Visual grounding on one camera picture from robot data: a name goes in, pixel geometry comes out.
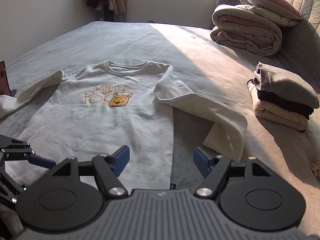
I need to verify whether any white Winnie the Pooh sweatshirt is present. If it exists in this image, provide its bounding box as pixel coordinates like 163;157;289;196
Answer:
1;61;247;190

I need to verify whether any black phone stand base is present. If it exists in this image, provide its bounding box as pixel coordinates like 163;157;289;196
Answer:
10;89;16;97

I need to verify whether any black smartphone on stand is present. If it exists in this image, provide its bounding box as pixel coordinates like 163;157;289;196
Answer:
0;61;11;96

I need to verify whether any folded beige garment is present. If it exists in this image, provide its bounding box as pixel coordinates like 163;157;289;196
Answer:
247;79;308;132

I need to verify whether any folded grey sweater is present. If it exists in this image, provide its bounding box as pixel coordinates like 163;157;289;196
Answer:
253;62;319;109

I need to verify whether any folded black garment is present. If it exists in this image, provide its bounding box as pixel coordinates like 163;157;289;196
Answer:
256;90;314;120

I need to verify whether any grey bed sheet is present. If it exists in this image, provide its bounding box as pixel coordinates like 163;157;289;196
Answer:
7;22;319;234

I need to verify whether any folded beige pink comforter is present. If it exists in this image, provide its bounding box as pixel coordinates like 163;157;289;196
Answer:
210;4;283;57

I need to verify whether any grey quilted headboard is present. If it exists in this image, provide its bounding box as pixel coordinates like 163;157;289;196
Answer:
276;0;320;92

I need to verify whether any pink grey pillow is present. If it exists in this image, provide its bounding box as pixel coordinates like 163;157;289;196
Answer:
237;0;303;27

